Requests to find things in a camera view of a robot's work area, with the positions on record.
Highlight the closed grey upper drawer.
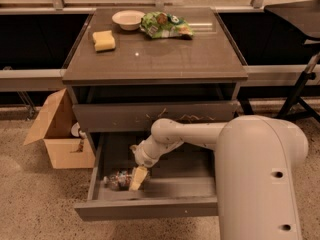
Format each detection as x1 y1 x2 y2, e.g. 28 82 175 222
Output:
73 101 238 132

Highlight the metal window railing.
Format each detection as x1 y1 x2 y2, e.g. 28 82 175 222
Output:
0 65 305 92

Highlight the open cardboard box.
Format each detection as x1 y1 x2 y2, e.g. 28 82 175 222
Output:
24 89 95 169

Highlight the open grey lower drawer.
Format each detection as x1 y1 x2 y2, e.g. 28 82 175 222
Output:
75 132 218 221

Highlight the yellow sponge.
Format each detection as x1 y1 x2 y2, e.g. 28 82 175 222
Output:
92 30 116 52

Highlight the black folding table stand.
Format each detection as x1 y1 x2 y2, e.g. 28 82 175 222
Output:
238 0 320 125

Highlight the white bowl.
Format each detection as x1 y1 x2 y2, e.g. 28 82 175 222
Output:
112 10 145 31

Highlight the grey drawer cabinet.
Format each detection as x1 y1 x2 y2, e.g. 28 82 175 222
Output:
63 8 247 148

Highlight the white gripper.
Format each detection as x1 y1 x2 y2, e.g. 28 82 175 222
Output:
129 135 183 191

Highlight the green chip bag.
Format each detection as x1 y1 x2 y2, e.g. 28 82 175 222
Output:
140 11 194 39

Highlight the clear plastic water bottle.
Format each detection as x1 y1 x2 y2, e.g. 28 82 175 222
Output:
103 170 133 191

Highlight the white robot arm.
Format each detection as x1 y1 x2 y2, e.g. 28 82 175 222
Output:
130 115 308 240

